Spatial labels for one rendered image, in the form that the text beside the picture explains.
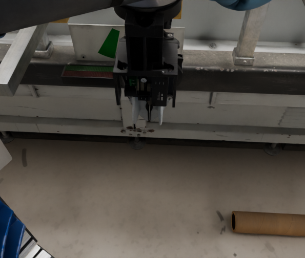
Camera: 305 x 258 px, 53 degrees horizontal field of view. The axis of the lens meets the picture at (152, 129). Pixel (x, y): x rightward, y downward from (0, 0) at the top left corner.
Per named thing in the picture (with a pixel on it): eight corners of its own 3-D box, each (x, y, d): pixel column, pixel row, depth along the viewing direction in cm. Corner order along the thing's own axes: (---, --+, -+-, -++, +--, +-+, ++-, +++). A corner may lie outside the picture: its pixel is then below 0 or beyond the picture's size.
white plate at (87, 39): (181, 64, 75) (185, 28, 67) (76, 61, 76) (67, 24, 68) (181, 63, 75) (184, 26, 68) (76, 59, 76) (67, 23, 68)
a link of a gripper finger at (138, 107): (126, 142, 46) (122, 99, 39) (130, 112, 50) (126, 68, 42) (147, 143, 46) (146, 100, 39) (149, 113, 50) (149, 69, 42)
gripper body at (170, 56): (114, 109, 38) (102, 20, 28) (122, 63, 43) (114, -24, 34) (177, 111, 37) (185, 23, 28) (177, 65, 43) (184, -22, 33)
